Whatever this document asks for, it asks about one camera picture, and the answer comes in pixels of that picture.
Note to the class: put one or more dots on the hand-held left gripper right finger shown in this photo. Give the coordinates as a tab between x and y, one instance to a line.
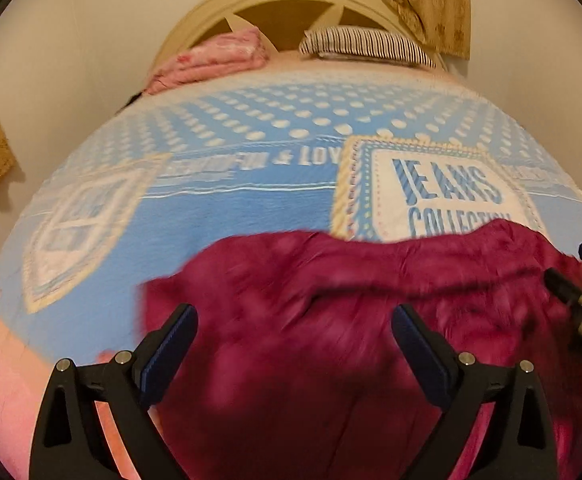
423	355

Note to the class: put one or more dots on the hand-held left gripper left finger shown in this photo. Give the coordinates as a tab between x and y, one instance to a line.
168	355

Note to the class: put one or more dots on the magenta quilted puffer jacket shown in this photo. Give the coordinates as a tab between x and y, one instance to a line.
321	360

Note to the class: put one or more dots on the pink and blue printed blanket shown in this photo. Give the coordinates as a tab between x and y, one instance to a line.
221	170

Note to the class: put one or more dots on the dark object beside bed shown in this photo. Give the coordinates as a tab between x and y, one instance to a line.
131	101

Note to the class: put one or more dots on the folded pink floral quilt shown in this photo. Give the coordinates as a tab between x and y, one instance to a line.
211	57

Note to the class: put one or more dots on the beige floral curtain panel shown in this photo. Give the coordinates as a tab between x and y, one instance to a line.
431	0

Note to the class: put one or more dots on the striped pillow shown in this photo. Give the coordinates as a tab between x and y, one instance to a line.
371	45

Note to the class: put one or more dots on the cream wooden headboard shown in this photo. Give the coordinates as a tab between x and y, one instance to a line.
291	17

